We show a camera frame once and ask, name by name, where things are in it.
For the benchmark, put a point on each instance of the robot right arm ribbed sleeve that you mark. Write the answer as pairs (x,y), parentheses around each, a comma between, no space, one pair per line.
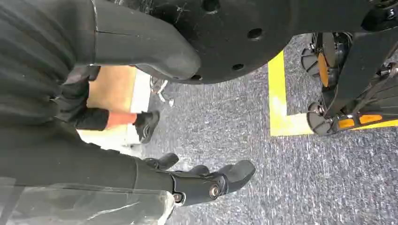
(34,56)

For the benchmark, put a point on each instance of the black cart frame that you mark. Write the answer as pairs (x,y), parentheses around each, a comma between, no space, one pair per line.
(363,62)

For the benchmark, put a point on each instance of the black round base plate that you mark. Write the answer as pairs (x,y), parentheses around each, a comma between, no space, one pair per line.
(236,34)

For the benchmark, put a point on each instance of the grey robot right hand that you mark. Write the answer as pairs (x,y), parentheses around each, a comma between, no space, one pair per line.
(130,40)

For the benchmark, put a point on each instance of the yellow floor tape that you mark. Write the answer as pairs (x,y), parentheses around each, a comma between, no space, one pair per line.
(277,102)

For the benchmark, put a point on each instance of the clear plastic sheet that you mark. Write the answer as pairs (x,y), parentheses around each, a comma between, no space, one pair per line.
(84,205)

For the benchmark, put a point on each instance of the black wheel with orange reflectors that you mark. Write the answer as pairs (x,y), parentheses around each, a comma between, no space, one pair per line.
(339,122)

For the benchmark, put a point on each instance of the person's black shoe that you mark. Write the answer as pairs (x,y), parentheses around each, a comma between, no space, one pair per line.
(147,125)

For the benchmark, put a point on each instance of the black wheel with orange disc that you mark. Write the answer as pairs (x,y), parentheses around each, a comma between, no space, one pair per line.
(326,59)

